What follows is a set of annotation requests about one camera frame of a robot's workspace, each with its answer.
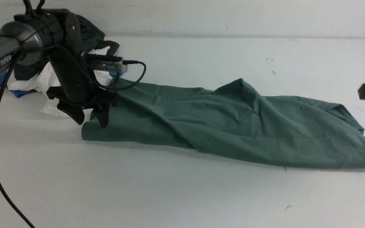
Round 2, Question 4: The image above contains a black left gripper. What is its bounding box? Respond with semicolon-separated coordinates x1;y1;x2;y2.
46;11;117;128

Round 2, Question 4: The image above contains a green long-sleeve top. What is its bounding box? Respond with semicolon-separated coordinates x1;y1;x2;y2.
81;79;365;170

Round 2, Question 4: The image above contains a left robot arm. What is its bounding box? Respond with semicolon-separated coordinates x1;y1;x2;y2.
0;3;122;128

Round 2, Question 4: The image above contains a black garment under pile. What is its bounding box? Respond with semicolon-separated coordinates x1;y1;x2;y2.
95;40;120;56

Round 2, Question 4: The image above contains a blue crumpled shirt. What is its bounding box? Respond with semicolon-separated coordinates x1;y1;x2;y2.
6;71;118;98

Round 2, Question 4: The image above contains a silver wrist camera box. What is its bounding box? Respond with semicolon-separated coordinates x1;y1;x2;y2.
86;54;128;74

